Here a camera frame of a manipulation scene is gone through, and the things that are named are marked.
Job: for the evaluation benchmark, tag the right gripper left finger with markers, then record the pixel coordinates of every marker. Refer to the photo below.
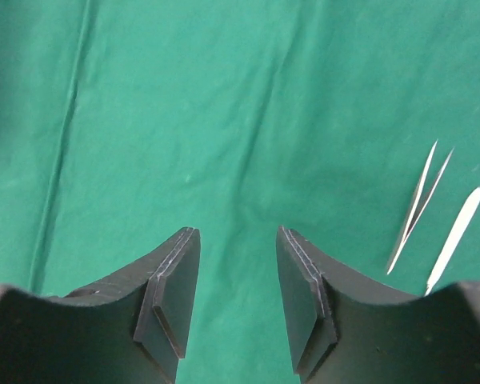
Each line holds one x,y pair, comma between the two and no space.
132,326

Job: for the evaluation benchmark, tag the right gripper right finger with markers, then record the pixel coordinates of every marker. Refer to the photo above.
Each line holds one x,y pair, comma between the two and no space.
344,327

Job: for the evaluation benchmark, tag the silver instrument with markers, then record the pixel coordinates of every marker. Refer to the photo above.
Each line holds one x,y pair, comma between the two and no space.
454,237

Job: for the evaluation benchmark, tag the silver forceps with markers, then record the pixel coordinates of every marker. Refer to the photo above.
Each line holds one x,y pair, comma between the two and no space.
419,201

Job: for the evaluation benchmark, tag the green surgical cloth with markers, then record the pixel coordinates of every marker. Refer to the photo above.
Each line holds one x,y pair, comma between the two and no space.
123,121

